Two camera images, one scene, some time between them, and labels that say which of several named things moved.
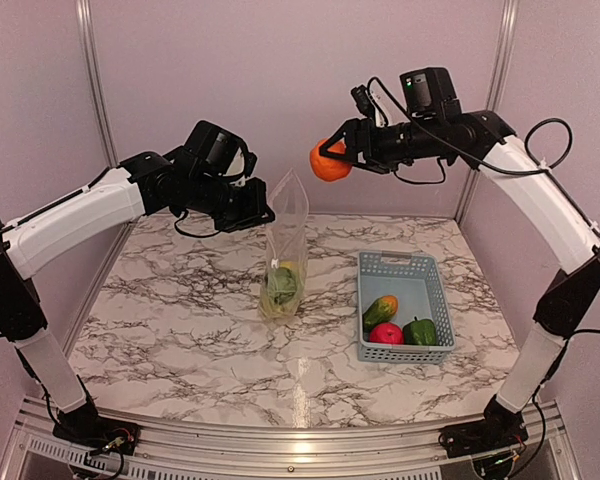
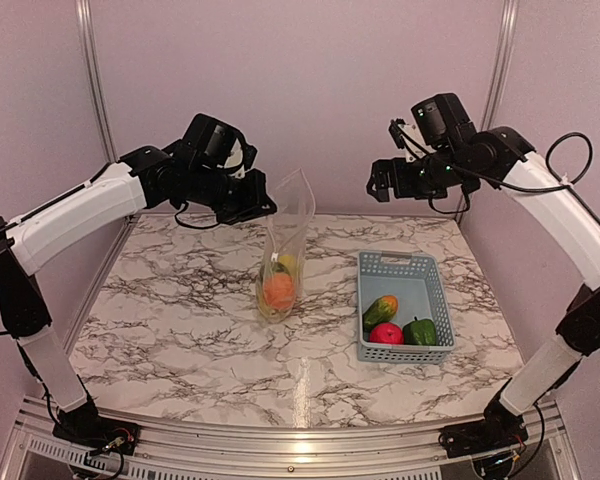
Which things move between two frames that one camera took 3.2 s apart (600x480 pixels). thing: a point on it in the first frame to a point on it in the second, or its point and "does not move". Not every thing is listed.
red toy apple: (386, 333) does not move
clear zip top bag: (285, 262) does not move
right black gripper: (370, 152) to (402, 188)
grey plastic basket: (415, 280) does not move
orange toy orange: (330, 169) to (278, 290)
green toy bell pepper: (419, 332) does not move
